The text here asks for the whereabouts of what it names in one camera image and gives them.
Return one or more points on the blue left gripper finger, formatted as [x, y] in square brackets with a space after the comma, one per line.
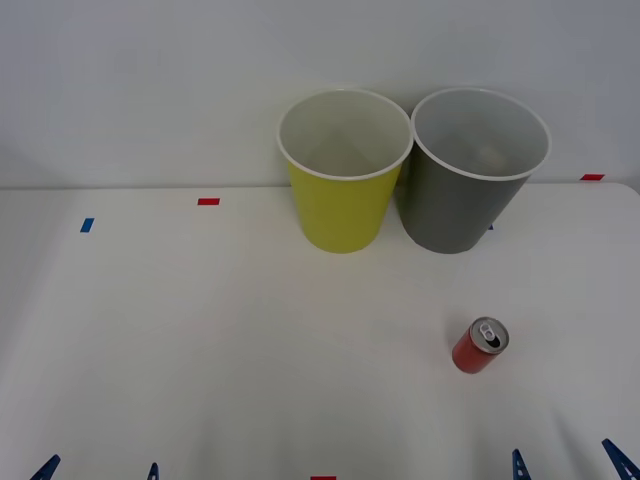
[153, 472]
[46, 469]

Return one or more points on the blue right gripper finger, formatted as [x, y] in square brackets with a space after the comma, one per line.
[521, 467]
[620, 460]

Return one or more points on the red drink can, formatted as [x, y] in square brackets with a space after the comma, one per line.
[472, 352]

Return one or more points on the grey plastic bin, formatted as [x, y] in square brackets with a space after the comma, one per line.
[450, 210]

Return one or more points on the yellow-green plastic bin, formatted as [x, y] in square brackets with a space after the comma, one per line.
[340, 210]

